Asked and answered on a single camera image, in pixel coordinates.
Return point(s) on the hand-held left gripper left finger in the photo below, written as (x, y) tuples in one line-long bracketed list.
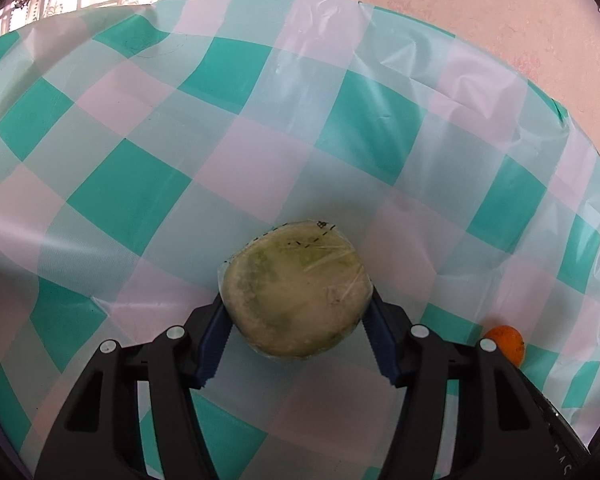
[(212, 347)]

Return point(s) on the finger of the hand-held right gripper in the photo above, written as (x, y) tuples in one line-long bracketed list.
[(570, 452)]

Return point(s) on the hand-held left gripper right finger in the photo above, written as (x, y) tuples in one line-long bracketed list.
[(380, 342)]

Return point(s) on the green pomelo half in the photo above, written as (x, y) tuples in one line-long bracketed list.
[(295, 295)]

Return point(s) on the small tangerine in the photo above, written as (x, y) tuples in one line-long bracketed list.
[(507, 340)]

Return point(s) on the green white checked tablecloth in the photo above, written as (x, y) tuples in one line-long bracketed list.
[(290, 110)]

